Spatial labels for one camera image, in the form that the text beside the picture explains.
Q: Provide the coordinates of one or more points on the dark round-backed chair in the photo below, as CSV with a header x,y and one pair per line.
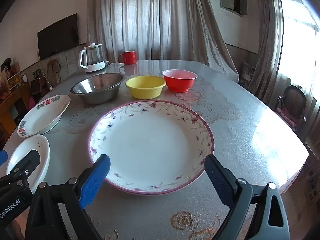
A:
x,y
295,97

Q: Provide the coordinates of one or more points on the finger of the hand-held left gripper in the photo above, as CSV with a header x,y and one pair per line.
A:
x,y
2,157
26,165

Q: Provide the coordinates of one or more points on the yellow plastic bowl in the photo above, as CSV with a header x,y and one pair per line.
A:
x,y
146,90

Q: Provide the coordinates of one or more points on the large purple-rimmed floral plate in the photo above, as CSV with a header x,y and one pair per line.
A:
x,y
150,142

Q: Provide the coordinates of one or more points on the narrow grey sheer curtain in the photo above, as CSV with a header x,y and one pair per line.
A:
x,y
268,42

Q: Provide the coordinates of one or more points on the pink bag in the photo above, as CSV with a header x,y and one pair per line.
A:
x,y
31,104

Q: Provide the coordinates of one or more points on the stainless steel bowl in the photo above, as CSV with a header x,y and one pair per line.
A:
x,y
97,90

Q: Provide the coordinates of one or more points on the red mug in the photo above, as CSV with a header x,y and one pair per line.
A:
x,y
130,57

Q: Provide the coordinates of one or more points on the plain white plate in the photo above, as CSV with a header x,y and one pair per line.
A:
x,y
30,142

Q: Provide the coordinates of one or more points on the cluttered wooden shelf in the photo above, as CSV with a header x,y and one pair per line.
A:
x,y
12,77

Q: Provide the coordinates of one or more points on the wooden desk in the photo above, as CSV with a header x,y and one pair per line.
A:
x,y
15,100

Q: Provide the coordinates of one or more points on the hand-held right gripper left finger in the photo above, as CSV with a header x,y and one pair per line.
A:
x,y
93,180

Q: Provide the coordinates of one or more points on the white plate with red-green print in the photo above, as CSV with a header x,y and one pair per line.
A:
x,y
42,120

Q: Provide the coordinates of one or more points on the grey clutter pile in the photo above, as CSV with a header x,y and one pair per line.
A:
x,y
247,73

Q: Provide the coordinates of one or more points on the white glass electric kettle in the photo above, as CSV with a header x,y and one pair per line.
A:
x,y
93,57

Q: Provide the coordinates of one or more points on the red plastic bowl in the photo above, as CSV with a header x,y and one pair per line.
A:
x,y
178,85

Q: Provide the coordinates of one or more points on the black wall television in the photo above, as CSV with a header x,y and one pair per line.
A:
x,y
57,37

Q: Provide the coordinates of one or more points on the wide grey sheer curtain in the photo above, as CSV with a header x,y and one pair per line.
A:
x,y
155,17

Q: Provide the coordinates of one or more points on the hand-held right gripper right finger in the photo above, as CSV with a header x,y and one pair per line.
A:
x,y
220,180

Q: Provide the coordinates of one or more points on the wooden chair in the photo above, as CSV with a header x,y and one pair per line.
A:
x,y
53,60

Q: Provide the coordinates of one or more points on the pink cloth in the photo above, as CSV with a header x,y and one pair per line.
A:
x,y
287,116

